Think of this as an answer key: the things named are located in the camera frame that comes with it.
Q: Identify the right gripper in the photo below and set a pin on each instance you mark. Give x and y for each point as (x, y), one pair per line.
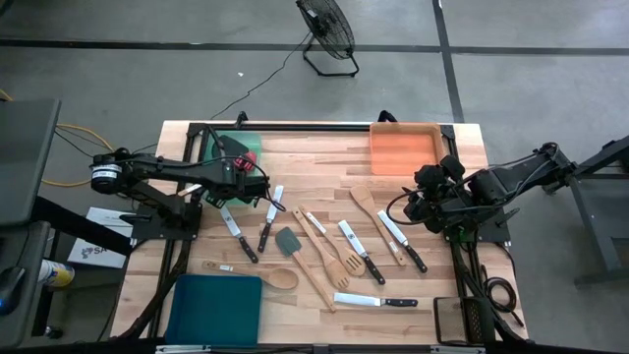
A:
(442, 196)

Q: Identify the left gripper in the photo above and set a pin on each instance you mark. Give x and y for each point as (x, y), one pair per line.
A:
(243, 186)

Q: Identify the wooden turner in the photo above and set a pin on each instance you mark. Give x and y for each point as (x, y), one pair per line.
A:
(362, 196)

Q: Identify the black oval silicone spatula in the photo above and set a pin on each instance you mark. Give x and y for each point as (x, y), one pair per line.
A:
(231, 146)

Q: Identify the wooden slotted spatula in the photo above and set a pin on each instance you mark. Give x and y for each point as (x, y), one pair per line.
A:
(354, 263)

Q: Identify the wooden spoon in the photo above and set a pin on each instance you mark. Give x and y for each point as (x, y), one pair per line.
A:
(282, 278)

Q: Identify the wooden forked spatula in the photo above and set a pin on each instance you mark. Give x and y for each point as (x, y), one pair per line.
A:
(338, 275)

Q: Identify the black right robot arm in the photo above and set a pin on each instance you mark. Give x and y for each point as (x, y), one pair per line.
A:
(516, 172)

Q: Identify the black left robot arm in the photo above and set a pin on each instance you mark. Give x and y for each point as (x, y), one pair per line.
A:
(162, 167)

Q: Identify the orange translucent plastic bin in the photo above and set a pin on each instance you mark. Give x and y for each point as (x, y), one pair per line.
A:
(403, 147)

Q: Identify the green translucent plastic bin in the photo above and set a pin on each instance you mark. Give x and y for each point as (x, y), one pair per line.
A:
(254, 142)

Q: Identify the black table clamp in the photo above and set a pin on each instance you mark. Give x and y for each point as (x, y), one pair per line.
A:
(241, 118)

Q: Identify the white printed paper box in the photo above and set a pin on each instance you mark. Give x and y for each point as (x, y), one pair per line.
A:
(110, 218)

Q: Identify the dark blue plastic bin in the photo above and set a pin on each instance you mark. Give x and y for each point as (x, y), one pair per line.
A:
(216, 310)

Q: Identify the black mesh tray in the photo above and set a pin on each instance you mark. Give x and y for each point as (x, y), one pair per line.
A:
(449, 319)

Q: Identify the black diagonal beam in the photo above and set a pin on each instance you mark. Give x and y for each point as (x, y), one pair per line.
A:
(74, 223)

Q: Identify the yellow and white spray can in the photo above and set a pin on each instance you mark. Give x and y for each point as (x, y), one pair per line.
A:
(59, 274)

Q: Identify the black metal side stand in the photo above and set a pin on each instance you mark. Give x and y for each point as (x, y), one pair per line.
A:
(589, 221)

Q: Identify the black floor fan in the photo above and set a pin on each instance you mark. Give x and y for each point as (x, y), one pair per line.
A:
(326, 24)

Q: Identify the dark grey desk top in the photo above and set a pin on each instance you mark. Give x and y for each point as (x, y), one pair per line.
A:
(24, 157)

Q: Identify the small black caster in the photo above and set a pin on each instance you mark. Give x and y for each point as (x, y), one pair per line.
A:
(53, 333)

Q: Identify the black computer mouse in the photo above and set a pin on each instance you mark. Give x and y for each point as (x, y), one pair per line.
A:
(10, 290)

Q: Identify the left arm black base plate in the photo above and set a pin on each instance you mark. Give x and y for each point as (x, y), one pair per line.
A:
(189, 228)

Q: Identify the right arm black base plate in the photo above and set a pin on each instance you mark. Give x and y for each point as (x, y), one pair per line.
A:
(494, 231)

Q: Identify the black metal table frame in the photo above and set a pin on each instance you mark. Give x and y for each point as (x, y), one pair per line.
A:
(319, 127)

